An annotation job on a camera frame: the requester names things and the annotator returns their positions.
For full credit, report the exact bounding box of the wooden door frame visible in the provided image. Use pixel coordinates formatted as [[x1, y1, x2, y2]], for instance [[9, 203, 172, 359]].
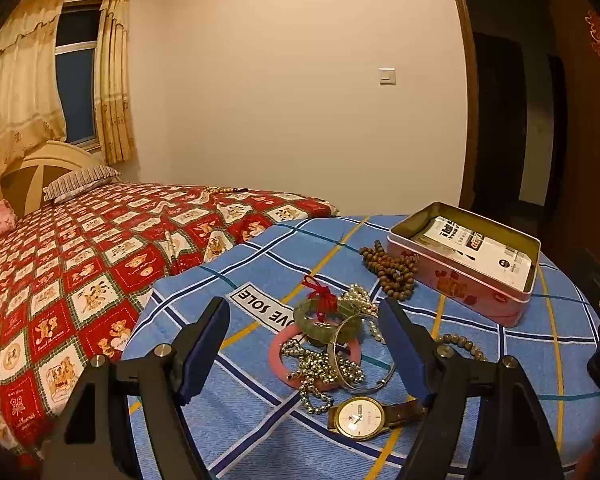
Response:
[[442, 0, 481, 211]]

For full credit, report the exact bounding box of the pink bangle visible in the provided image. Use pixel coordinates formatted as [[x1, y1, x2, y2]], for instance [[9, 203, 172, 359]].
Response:
[[270, 322, 366, 391]]

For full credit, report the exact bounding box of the white pearl necklace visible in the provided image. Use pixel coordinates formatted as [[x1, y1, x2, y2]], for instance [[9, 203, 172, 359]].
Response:
[[347, 284, 386, 343]]

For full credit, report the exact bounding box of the cream wooden headboard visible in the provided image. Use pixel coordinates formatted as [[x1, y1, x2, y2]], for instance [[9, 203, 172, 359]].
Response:
[[0, 140, 108, 216]]

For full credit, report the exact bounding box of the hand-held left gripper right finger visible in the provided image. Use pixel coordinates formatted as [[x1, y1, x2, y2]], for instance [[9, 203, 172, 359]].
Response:
[[378, 297, 565, 480]]

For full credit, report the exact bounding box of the green jade bangle red string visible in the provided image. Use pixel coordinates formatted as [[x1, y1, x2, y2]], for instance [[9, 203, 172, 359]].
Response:
[[300, 275, 366, 348]]

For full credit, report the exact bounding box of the silver bangle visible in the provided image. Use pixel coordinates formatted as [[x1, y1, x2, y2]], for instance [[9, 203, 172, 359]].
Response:
[[330, 312, 397, 393]]

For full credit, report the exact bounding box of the window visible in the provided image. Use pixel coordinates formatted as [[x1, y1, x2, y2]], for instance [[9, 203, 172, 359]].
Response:
[[55, 2, 103, 151]]

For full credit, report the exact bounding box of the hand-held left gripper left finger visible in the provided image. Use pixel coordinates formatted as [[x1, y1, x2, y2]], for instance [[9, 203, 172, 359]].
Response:
[[42, 296, 231, 480]]

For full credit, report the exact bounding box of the blue checked towel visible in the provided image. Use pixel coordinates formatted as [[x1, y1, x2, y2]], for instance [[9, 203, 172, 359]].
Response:
[[121, 215, 600, 480]]

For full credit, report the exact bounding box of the red printed bedsheet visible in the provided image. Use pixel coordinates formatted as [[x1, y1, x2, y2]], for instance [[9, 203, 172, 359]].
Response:
[[0, 183, 338, 461]]

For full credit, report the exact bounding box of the grey bead bracelet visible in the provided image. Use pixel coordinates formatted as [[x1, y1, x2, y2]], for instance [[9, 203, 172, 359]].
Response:
[[434, 332, 487, 362]]

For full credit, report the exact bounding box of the white printed card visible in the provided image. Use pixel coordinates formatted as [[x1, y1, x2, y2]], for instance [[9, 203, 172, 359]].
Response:
[[415, 216, 537, 274]]

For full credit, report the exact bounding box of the gold wrist watch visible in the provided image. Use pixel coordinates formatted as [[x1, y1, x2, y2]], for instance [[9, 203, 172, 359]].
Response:
[[327, 395, 428, 442]]

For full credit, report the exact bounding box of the striped pillow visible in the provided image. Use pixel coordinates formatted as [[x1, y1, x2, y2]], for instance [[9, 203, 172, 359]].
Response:
[[42, 165, 123, 204]]

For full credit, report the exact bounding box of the pink metal tin box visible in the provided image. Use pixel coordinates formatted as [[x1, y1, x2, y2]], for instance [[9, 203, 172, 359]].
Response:
[[386, 202, 542, 329]]

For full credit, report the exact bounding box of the brown wooden bead necklace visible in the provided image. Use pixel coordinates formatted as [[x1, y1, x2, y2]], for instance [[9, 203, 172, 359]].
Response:
[[359, 240, 421, 302]]

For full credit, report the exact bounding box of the wide yellow curtain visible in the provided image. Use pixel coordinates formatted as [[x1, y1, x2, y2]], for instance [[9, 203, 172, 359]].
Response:
[[0, 0, 68, 176]]

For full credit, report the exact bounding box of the brown wooden door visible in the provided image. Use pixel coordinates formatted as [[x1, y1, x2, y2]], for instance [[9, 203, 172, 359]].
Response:
[[550, 0, 600, 281]]

